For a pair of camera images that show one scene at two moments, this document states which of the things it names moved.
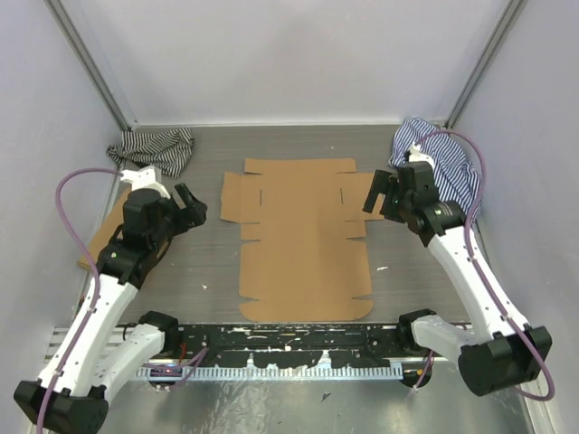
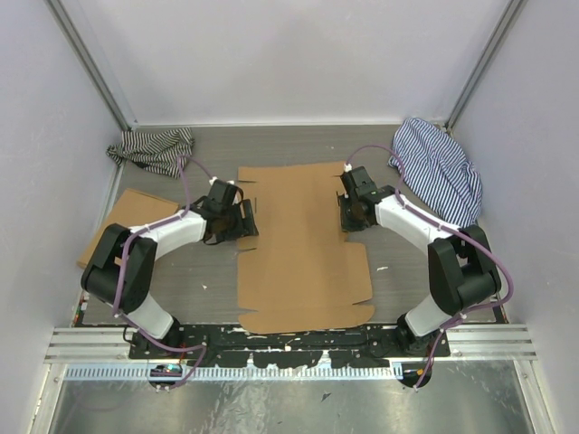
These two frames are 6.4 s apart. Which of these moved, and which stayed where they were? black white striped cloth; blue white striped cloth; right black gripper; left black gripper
Moved: right black gripper; left black gripper
Stayed: blue white striped cloth; black white striped cloth
